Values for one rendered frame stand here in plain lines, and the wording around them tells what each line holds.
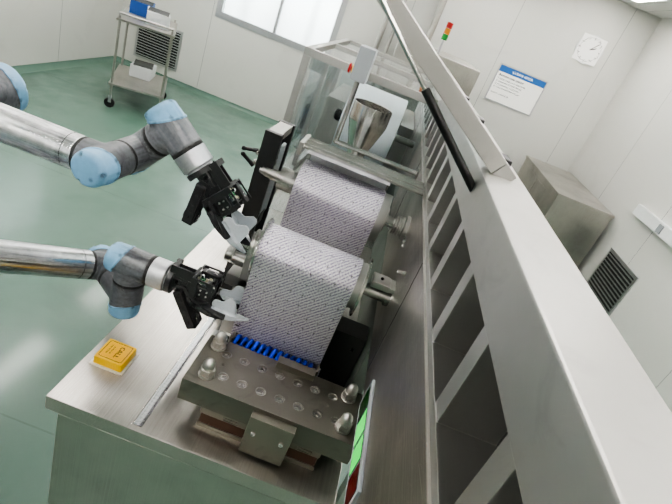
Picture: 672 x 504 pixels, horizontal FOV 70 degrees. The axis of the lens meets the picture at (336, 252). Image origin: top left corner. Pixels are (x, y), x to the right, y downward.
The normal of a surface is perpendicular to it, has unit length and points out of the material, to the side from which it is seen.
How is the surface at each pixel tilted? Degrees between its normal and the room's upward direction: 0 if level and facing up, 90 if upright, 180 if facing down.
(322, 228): 92
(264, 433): 90
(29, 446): 0
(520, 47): 90
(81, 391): 0
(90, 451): 90
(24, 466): 0
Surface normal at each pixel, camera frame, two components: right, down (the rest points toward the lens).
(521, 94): -0.15, 0.43
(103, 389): 0.34, -0.83
